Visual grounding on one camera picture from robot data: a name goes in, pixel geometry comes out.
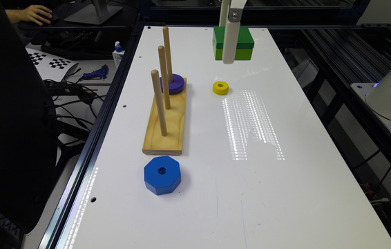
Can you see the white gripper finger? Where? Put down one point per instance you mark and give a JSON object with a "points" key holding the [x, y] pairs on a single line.
{"points": [[232, 28], [223, 12]]}

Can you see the green square block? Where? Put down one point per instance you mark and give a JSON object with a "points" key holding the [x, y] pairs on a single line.
{"points": [[244, 47]]}

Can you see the blue octagon block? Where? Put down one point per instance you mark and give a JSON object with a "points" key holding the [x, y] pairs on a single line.
{"points": [[162, 175]]}

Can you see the person's hand on mouse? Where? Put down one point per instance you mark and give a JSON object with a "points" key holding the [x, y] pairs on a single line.
{"points": [[38, 14]]}

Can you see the far wooden peg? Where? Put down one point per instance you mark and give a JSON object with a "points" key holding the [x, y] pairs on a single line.
{"points": [[167, 47]]}

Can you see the wooden peg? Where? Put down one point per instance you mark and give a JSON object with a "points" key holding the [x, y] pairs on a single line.
{"points": [[167, 47], [159, 101], [165, 84]]}

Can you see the middle wooden peg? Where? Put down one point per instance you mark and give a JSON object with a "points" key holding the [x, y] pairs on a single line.
{"points": [[165, 84]]}

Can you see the near wooden peg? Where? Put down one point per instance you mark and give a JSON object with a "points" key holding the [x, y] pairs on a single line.
{"points": [[159, 101]]}

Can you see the white lotion bottle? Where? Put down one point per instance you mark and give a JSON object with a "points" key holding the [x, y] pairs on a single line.
{"points": [[118, 54]]}

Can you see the grey monitor stand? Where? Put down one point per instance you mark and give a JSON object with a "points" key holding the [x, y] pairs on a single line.
{"points": [[96, 13]]}

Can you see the wooden peg base board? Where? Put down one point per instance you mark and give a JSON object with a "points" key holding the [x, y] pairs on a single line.
{"points": [[170, 144]]}

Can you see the blue glue gun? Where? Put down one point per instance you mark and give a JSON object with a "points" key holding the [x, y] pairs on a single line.
{"points": [[100, 73]]}

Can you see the checkerboard calibration sheet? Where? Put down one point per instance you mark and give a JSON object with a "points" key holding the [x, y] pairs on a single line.
{"points": [[50, 67]]}

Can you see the black monitor back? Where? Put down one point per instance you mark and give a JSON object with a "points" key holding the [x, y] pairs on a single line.
{"points": [[28, 149]]}

